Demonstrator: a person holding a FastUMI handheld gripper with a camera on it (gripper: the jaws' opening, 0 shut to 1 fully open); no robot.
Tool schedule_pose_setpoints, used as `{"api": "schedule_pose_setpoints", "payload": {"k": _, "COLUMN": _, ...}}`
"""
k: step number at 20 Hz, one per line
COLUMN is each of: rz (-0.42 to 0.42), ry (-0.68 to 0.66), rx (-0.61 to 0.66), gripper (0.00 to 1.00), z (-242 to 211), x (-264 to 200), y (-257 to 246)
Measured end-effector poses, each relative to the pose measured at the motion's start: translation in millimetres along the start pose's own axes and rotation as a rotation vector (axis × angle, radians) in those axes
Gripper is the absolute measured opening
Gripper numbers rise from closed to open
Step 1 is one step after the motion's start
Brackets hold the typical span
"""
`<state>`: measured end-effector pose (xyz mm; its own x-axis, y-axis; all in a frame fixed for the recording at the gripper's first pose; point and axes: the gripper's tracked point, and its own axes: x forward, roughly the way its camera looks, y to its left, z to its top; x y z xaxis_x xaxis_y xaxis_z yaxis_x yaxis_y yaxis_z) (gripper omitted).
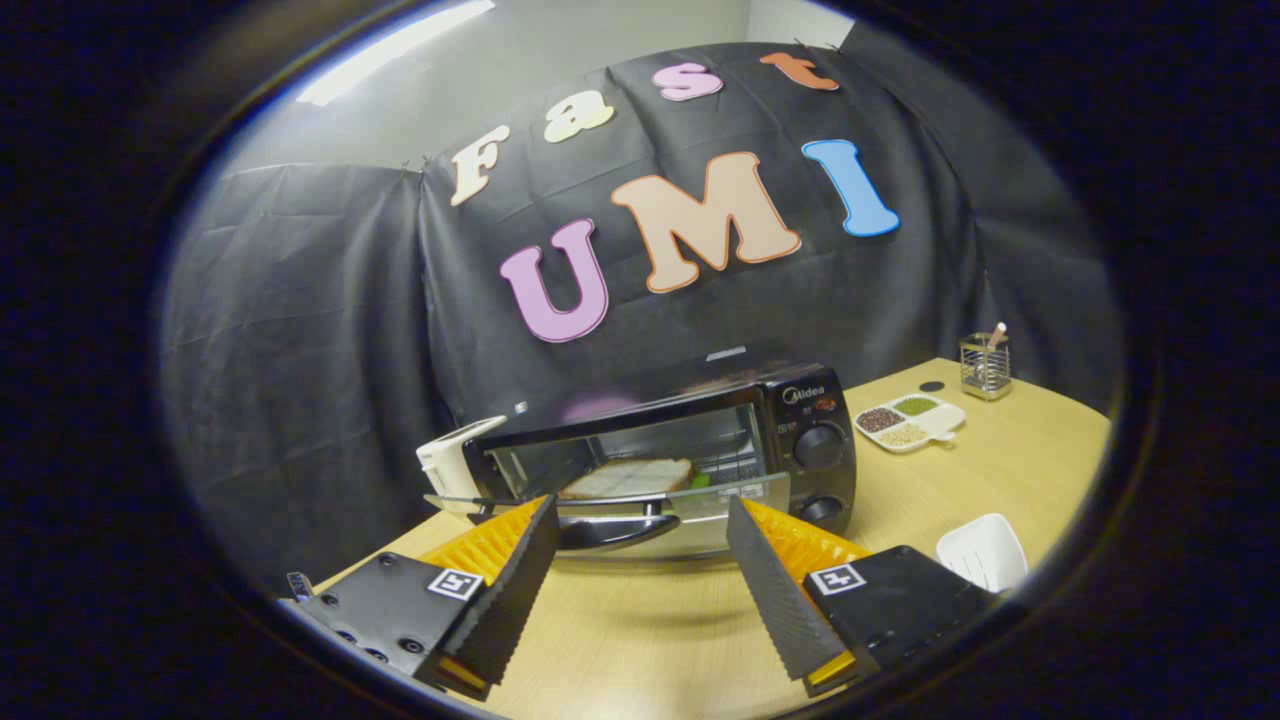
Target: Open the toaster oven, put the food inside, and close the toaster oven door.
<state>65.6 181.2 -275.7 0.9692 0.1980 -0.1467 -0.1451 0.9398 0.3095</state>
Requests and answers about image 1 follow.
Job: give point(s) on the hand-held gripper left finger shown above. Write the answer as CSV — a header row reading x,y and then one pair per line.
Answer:
x,y
512,590

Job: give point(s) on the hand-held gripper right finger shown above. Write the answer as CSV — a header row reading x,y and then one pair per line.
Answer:
x,y
775,590

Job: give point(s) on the black toaster oven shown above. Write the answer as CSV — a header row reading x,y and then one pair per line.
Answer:
x,y
700,450

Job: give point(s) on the slice of toast bread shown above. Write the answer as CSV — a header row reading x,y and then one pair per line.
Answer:
x,y
628,479

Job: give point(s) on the white toaster appliance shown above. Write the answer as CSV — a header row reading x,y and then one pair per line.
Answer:
x,y
452,460

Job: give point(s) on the white plastic dish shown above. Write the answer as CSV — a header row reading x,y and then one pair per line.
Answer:
x,y
983,552

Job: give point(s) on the white divided dish with beans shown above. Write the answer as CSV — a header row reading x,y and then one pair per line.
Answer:
x,y
908,421

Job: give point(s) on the metal mesh utensil holder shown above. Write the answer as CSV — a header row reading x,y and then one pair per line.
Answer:
x,y
985,368

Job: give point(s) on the black backdrop cloth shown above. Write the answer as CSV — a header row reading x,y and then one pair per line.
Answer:
x,y
640,250

